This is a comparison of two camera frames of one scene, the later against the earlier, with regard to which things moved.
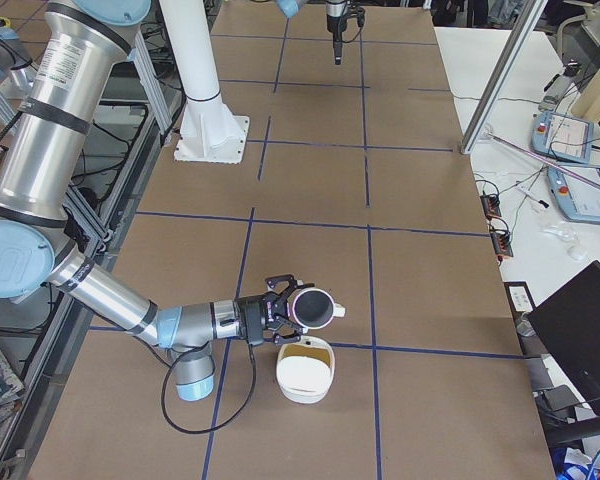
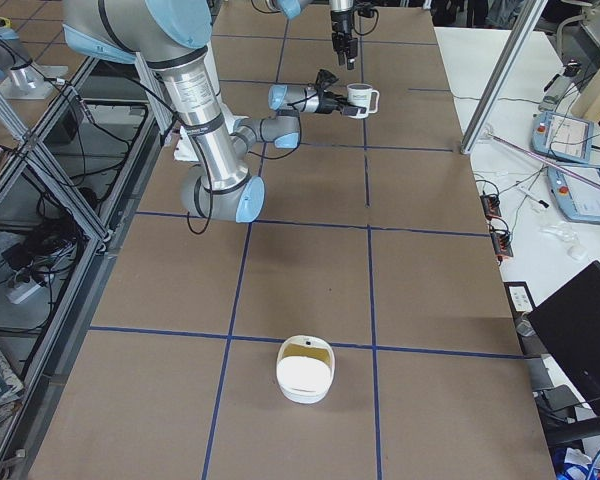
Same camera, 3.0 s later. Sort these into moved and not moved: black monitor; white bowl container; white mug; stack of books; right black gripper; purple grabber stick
Moved: right black gripper; white mug
Not moved: stack of books; black monitor; purple grabber stick; white bowl container
